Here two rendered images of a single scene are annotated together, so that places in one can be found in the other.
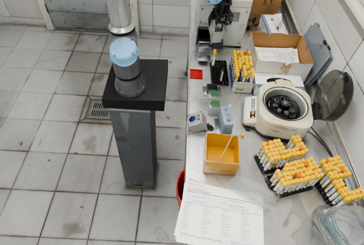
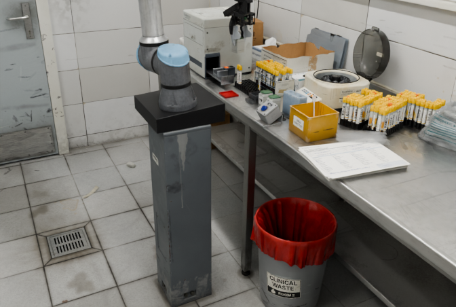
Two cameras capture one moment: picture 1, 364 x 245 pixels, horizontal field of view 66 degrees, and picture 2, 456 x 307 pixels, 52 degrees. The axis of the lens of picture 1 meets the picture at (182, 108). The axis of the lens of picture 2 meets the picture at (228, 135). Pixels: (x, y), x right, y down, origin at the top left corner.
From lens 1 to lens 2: 1.14 m
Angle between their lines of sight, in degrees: 32
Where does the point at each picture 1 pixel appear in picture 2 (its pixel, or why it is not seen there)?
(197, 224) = (338, 165)
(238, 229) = (374, 157)
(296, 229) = (416, 147)
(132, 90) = (188, 100)
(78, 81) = (9, 223)
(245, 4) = not seen: hidden behind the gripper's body
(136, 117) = (195, 139)
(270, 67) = (300, 64)
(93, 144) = (87, 281)
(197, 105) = (253, 110)
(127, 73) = (183, 76)
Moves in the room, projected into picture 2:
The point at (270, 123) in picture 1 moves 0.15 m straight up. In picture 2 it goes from (336, 89) to (340, 53)
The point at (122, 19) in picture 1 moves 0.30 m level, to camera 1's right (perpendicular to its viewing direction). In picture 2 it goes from (160, 26) to (231, 20)
